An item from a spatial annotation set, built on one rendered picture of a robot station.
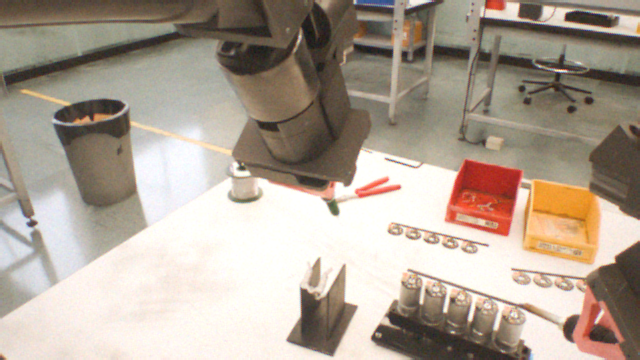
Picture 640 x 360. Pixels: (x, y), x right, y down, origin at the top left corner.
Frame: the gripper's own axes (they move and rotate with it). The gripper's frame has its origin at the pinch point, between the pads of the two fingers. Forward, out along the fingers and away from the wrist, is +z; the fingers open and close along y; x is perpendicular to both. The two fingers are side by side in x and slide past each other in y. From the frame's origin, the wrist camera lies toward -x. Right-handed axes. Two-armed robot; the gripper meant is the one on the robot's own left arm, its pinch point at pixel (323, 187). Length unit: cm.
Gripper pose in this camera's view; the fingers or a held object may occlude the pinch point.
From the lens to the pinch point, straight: 45.1
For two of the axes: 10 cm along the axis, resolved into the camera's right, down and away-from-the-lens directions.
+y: -9.2, -1.9, 3.4
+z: 2.2, 4.8, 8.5
